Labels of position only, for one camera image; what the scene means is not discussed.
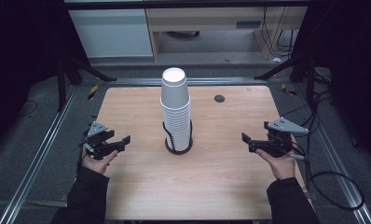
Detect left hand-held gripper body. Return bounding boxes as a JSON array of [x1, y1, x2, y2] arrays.
[[79, 120, 119, 161]]

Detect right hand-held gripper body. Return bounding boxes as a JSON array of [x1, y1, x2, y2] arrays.
[[263, 117, 309, 158]]

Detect stack of white paper cups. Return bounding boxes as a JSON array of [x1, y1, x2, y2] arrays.
[[160, 98, 192, 153]]

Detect black wire cup holder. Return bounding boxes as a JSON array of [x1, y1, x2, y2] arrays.
[[162, 119, 195, 156]]

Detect person's left hand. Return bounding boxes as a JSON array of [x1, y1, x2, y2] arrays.
[[81, 146, 119, 175]]

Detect person's right hand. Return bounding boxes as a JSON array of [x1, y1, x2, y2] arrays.
[[255, 134, 299, 181]]

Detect yellow black striped tape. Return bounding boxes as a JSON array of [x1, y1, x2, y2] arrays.
[[281, 83, 298, 97], [88, 84, 99, 101]]

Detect black metal stand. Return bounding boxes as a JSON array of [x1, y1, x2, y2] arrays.
[[56, 55, 117, 113], [254, 55, 319, 106]]

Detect white cabinet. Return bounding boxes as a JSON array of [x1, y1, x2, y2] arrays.
[[69, 8, 154, 59]]

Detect light wooden desk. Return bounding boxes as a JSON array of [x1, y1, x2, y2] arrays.
[[145, 7, 309, 62]]

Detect black floor cable bundle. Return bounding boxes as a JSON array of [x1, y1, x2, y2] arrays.
[[281, 90, 335, 138]]

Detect short metal floor rail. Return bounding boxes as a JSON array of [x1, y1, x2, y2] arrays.
[[107, 77, 267, 87]]

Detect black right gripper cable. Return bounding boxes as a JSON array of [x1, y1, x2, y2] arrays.
[[290, 143, 365, 211]]

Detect thin black floor cable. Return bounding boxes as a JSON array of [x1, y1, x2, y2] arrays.
[[17, 100, 38, 119]]

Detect long metal floor rail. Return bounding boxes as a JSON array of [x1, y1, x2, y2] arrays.
[[0, 85, 79, 224], [295, 87, 371, 224]]

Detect black hanging desk cables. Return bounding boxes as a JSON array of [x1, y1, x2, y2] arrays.
[[261, 7, 296, 59]]

